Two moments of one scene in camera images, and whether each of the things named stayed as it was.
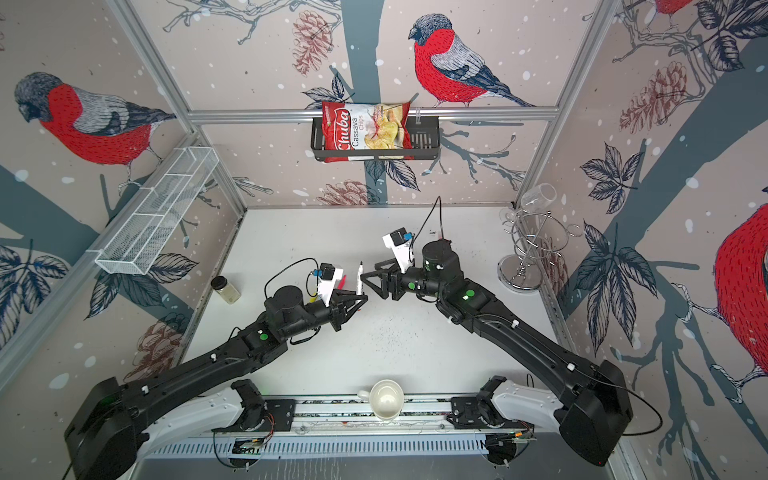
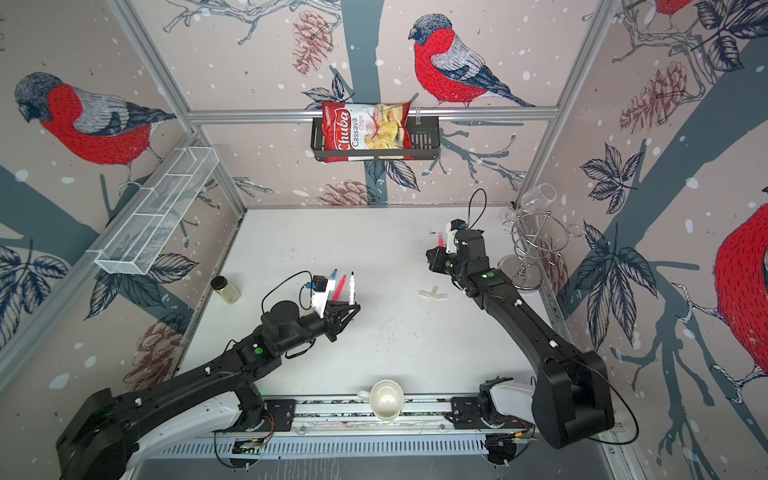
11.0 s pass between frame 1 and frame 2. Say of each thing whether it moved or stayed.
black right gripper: moved
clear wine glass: stayed
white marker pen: moved
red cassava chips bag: stayed
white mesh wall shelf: stayed
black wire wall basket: stayed
